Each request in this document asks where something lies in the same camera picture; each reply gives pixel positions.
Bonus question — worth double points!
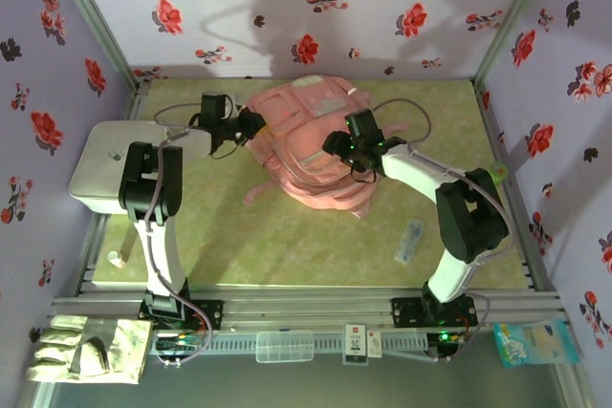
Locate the green plastic bottle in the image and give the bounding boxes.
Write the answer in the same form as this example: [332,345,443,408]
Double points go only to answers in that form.
[487,161,509,184]

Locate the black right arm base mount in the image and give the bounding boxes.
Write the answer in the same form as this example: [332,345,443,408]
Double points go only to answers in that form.
[390,295,478,331]

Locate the black and white card box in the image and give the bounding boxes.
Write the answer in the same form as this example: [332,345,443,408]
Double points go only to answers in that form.
[342,323,368,366]

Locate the white canvas work gloves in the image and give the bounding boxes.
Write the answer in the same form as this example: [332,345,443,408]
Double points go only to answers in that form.
[26,314,153,385]

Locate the clear plastic pen case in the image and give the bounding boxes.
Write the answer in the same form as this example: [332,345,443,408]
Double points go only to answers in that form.
[393,218,426,266]

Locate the aluminium frame post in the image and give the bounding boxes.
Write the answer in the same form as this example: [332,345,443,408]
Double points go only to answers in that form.
[45,0,141,87]
[471,0,561,85]

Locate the pink student backpack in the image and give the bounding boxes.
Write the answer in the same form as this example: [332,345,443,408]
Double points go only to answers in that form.
[242,75,410,221]

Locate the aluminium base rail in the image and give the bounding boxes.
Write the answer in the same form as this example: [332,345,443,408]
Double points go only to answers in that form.
[47,288,565,333]

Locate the white lidded storage box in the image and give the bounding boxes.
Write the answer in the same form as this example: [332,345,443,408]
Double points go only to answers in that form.
[68,119,169,214]

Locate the grey slotted cable duct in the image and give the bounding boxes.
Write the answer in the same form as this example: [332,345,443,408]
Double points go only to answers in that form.
[152,331,431,356]

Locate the lilac right arm cable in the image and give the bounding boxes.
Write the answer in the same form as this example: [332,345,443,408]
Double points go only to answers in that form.
[372,98,517,361]

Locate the clear plastic organizer box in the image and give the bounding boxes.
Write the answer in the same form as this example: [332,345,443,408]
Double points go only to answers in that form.
[255,329,316,364]

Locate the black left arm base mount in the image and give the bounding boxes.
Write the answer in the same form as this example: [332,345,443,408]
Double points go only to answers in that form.
[138,286,225,333]

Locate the blue wet wipes pack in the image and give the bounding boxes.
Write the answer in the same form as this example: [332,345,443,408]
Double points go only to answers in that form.
[492,317,582,370]

